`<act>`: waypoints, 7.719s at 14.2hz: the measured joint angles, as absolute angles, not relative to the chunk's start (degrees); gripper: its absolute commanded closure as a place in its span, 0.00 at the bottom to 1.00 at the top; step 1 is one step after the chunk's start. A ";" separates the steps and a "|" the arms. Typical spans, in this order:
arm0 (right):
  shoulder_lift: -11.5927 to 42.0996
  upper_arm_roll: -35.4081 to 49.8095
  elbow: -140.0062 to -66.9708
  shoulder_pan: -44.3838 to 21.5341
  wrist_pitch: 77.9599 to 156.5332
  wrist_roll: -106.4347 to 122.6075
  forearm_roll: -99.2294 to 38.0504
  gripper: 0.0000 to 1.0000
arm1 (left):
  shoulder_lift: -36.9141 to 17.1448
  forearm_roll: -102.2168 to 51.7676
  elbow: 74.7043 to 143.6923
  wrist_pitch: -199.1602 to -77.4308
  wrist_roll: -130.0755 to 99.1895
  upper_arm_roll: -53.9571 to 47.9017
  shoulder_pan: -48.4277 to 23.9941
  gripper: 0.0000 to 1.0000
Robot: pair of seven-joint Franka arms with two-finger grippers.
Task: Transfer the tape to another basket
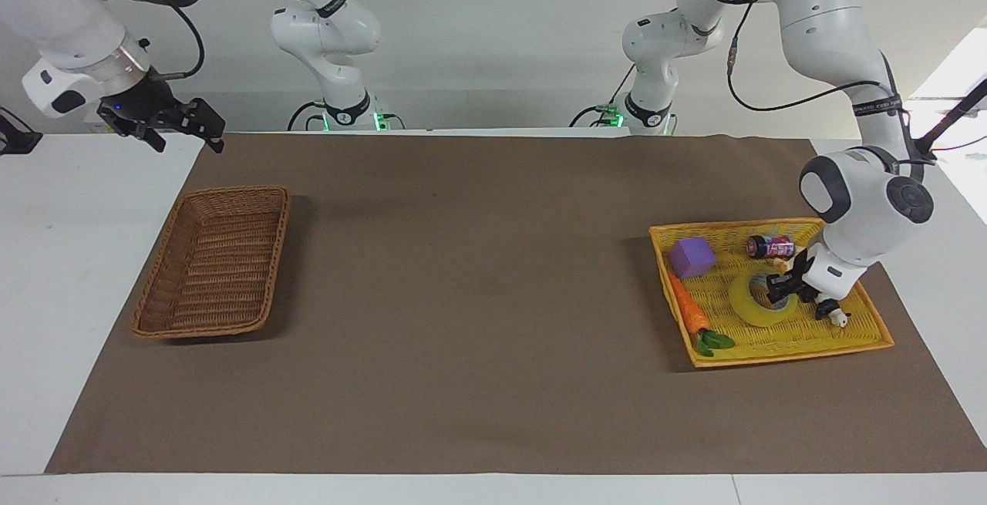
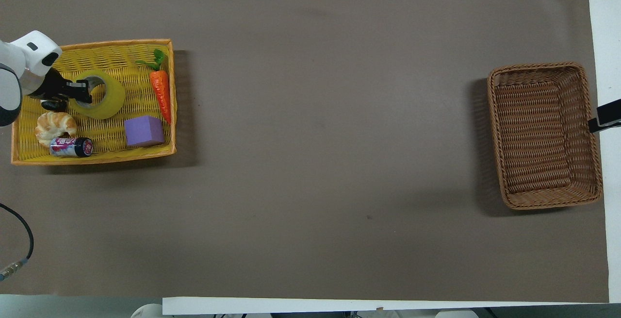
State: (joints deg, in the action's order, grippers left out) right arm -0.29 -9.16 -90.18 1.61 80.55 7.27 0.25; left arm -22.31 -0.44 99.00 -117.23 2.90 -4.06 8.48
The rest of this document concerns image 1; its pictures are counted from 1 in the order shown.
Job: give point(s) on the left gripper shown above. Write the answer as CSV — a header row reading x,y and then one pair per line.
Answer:
x,y
806,289

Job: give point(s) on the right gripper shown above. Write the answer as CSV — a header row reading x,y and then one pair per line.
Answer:
x,y
135,102

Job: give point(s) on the yellowish clear tape roll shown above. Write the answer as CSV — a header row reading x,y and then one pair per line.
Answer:
x,y
744,301

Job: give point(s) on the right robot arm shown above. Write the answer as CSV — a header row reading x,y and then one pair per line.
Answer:
x,y
328,35

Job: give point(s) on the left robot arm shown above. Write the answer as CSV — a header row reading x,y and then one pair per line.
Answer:
x,y
825,27

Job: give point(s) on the yellow woven basket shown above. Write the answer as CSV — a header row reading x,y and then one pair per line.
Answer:
x,y
802,339

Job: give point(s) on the brown wicker basket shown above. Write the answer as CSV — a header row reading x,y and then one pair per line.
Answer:
x,y
216,266

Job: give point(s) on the dark can with red label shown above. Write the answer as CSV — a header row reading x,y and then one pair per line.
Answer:
x,y
771,246

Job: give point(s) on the small black white toy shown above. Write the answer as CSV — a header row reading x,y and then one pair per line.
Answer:
x,y
833,312

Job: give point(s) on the purple cube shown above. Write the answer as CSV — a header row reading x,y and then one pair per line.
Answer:
x,y
692,257

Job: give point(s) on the orange toy carrot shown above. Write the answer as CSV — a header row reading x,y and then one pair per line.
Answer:
x,y
686,308

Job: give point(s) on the black stand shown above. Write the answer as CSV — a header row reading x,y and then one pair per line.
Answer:
x,y
952,116
15,135

